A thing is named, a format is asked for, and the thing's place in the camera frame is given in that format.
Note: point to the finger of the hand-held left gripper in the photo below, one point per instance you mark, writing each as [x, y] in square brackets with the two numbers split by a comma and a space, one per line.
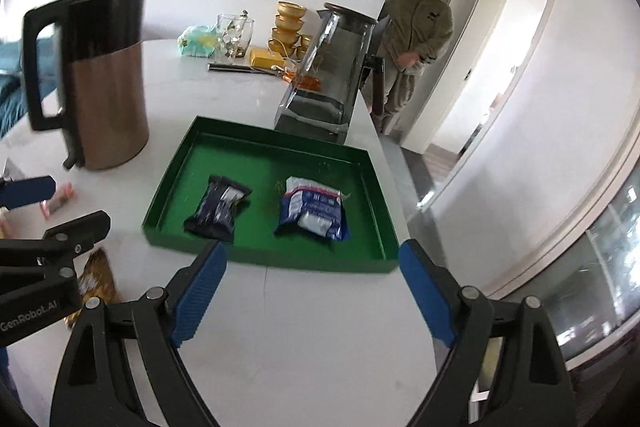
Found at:
[75, 232]
[27, 192]

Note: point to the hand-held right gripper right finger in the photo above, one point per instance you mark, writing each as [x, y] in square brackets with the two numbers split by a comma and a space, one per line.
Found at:
[425, 292]

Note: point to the green tray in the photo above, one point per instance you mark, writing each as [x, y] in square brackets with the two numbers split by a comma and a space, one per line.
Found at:
[260, 167]

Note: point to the blue white snack packet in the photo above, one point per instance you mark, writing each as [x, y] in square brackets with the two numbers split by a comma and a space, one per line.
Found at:
[310, 212]

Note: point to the gold foil snack packet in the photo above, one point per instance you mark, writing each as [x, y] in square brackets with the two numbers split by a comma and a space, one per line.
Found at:
[97, 282]

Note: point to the green plastic bag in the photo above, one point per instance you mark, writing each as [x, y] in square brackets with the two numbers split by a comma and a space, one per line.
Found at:
[197, 41]

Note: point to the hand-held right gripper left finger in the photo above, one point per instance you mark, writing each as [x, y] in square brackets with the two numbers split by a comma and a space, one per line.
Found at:
[200, 292]

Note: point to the rose gold black kettle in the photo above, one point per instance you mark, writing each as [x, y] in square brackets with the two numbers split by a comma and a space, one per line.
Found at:
[110, 107]

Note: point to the pink snack packet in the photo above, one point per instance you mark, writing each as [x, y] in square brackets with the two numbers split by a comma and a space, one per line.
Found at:
[59, 199]

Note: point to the clear glass cup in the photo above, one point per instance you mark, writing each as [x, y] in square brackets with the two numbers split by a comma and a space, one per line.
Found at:
[232, 37]

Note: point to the dark blue snack packet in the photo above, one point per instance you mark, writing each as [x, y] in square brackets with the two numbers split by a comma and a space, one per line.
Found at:
[217, 207]

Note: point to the glass sliding door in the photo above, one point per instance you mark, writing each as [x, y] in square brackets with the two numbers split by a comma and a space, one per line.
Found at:
[600, 267]

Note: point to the teal sofa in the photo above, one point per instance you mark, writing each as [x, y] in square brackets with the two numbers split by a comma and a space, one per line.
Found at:
[10, 107]

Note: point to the stack of gold bowls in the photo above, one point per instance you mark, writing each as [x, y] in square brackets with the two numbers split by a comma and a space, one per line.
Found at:
[290, 14]

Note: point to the yellow box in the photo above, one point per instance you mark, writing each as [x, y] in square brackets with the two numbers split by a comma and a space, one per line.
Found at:
[265, 57]

